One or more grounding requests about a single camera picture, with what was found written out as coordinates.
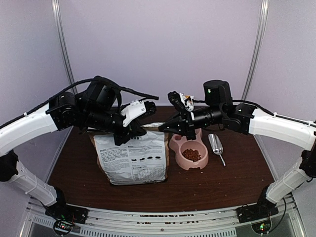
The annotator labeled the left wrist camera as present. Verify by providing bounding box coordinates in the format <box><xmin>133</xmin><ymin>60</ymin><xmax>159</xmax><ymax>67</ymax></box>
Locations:
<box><xmin>120</xmin><ymin>100</ymin><xmax>156</xmax><ymax>127</ymax></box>

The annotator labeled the brown pet food bag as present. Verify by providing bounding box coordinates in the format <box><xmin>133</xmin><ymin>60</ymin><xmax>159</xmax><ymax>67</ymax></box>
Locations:
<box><xmin>88</xmin><ymin>126</ymin><xmax>169</xmax><ymax>186</ymax></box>

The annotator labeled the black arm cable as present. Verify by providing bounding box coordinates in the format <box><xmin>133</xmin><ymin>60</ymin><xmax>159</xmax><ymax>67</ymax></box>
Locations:
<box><xmin>268</xmin><ymin>194</ymin><xmax>287</xmax><ymax>232</ymax></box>
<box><xmin>0</xmin><ymin>76</ymin><xmax>159</xmax><ymax>129</ymax></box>

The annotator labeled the brown kibble pet food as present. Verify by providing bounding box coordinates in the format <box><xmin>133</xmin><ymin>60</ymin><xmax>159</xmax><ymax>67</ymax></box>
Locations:
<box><xmin>182</xmin><ymin>149</ymin><xmax>201</xmax><ymax>162</ymax></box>

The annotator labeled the aluminium front rail frame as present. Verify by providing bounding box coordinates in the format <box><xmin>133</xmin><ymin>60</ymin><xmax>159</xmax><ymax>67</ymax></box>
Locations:
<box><xmin>23</xmin><ymin>194</ymin><xmax>303</xmax><ymax>237</ymax></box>

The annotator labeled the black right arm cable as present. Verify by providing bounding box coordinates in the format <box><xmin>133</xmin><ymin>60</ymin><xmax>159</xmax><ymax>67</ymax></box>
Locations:
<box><xmin>268</xmin><ymin>194</ymin><xmax>287</xmax><ymax>232</ymax></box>

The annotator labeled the pink double pet bowl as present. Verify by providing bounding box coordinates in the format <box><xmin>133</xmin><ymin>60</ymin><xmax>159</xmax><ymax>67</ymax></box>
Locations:
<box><xmin>169</xmin><ymin>129</ymin><xmax>208</xmax><ymax>170</ymax></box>

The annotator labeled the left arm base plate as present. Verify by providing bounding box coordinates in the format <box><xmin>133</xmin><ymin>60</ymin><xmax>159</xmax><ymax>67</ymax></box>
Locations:
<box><xmin>44</xmin><ymin>205</ymin><xmax>89</xmax><ymax>224</ymax></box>

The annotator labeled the aluminium wall post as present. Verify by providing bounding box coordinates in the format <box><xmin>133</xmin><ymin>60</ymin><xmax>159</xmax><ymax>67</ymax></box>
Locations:
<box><xmin>51</xmin><ymin>0</ymin><xmax>75</xmax><ymax>84</ymax></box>
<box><xmin>242</xmin><ymin>0</ymin><xmax>270</xmax><ymax>100</ymax></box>

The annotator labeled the right aluminium wall post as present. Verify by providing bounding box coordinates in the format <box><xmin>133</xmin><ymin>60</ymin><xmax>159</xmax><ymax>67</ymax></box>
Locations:
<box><xmin>242</xmin><ymin>0</ymin><xmax>270</xmax><ymax>100</ymax></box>

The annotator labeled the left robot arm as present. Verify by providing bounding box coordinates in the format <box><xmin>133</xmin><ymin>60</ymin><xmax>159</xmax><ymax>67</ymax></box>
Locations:
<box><xmin>0</xmin><ymin>76</ymin><xmax>158</xmax><ymax>219</ymax></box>

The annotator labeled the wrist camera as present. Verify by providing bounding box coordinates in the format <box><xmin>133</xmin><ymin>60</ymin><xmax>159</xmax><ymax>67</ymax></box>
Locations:
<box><xmin>167</xmin><ymin>91</ymin><xmax>194</xmax><ymax>112</ymax></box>
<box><xmin>120</xmin><ymin>100</ymin><xmax>156</xmax><ymax>127</ymax></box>

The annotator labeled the left aluminium wall post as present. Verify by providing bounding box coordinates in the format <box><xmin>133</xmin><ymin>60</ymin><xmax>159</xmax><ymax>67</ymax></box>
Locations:
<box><xmin>51</xmin><ymin>0</ymin><xmax>75</xmax><ymax>84</ymax></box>

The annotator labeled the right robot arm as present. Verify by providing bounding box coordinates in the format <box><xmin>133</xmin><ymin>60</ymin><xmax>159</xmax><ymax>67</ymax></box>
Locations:
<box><xmin>158</xmin><ymin>79</ymin><xmax>316</xmax><ymax>218</ymax></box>

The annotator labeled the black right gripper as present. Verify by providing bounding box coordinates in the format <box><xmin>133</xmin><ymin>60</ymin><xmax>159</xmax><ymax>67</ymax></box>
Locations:
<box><xmin>158</xmin><ymin>105</ymin><xmax>225</xmax><ymax>140</ymax></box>

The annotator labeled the metal food scoop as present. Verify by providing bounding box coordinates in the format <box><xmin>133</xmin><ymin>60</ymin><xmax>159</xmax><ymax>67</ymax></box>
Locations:
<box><xmin>208</xmin><ymin>133</ymin><xmax>226</xmax><ymax>167</ymax></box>

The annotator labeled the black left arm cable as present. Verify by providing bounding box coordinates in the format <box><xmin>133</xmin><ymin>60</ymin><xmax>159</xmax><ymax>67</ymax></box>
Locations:
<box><xmin>0</xmin><ymin>76</ymin><xmax>159</xmax><ymax>129</ymax></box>

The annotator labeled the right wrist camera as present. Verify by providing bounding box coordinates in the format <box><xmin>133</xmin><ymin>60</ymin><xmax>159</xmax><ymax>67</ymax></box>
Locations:
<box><xmin>167</xmin><ymin>91</ymin><xmax>194</xmax><ymax>112</ymax></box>

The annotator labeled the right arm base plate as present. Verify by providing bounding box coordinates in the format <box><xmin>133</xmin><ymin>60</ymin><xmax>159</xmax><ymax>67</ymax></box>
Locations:
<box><xmin>236</xmin><ymin>203</ymin><xmax>279</xmax><ymax>223</ymax></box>

